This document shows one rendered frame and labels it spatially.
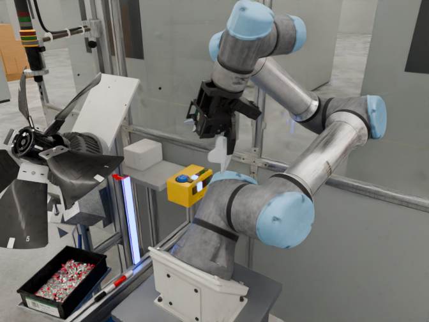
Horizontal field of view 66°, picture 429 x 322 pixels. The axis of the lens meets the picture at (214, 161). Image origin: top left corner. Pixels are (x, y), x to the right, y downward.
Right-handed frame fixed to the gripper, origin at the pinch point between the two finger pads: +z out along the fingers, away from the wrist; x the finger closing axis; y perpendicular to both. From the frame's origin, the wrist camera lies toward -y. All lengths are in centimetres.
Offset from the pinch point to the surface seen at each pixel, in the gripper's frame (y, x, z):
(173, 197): -7.4, -17.3, 41.7
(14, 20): -62, -1274, 579
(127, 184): 13.2, -14.0, 24.7
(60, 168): 28, -33, 34
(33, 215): 37, -30, 52
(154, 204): -23, -51, 96
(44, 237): 36, -22, 55
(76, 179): 24.7, -25.4, 31.5
